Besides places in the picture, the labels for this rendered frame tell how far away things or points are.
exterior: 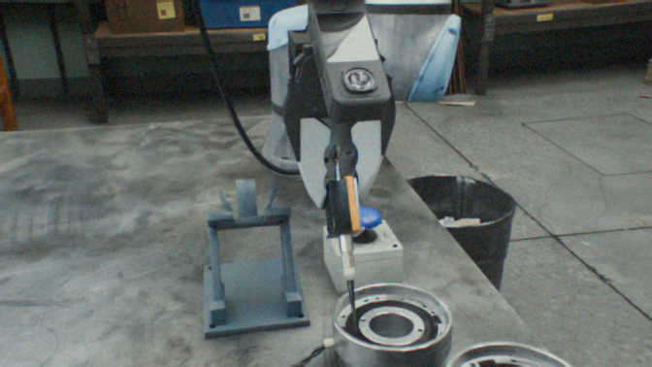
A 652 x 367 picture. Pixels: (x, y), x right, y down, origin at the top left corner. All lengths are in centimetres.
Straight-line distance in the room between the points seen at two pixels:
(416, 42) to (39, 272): 53
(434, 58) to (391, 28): 7
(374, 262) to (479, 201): 131
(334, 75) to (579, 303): 188
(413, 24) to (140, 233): 44
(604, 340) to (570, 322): 10
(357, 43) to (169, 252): 39
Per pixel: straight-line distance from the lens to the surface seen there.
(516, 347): 63
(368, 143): 63
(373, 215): 75
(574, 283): 245
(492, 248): 182
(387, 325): 68
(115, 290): 80
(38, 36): 459
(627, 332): 227
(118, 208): 99
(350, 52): 56
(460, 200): 205
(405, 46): 97
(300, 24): 99
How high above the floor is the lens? 119
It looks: 23 degrees down
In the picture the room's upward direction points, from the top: 1 degrees counter-clockwise
